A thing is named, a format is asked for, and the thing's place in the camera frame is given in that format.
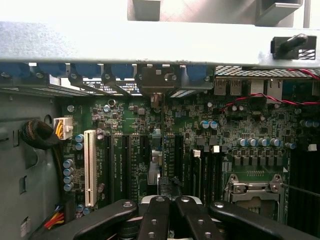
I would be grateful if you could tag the grey parts rack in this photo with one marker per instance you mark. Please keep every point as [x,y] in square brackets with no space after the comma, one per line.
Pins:
[200,10]

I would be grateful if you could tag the short expansion slot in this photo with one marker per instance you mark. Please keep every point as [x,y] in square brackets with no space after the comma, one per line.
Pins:
[143,147]

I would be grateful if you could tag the white PCI expansion slot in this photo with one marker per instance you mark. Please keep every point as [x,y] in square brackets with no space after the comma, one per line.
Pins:
[90,162]

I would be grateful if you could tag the green motherboard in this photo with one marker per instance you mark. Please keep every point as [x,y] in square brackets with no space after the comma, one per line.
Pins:
[250,120]

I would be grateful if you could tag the black open PC case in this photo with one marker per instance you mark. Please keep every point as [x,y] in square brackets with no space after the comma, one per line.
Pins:
[150,42]

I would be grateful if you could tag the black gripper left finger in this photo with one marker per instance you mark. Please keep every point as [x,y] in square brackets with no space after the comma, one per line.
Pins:
[155,220]

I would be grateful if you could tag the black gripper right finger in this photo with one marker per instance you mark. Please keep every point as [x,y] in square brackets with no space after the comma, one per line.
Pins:
[197,225]

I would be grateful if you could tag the long expansion slot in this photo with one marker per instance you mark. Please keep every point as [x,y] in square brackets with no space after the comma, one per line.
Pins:
[110,170]
[126,162]
[179,155]

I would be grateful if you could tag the metal CPU socket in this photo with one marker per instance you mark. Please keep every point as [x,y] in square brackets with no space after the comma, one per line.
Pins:
[250,190]

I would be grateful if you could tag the white power connector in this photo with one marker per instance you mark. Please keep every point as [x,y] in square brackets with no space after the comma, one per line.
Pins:
[66,125]

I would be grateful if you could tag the thin metal locking lever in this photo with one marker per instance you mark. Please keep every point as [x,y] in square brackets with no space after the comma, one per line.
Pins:
[300,189]

